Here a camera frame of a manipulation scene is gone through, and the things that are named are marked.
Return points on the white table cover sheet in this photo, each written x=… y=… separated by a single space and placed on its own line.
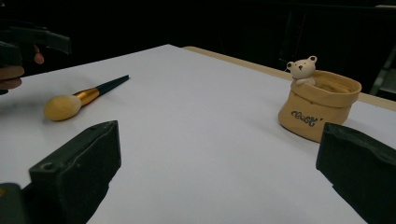
x=193 y=130

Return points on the grey metal frame desk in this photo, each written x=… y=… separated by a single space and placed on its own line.
x=384 y=81

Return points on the tan bear pouch holder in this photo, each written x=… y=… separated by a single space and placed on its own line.
x=311 y=105

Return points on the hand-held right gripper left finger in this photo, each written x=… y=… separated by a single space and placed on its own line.
x=77 y=168

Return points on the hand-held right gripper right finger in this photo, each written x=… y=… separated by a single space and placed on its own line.
x=361 y=168

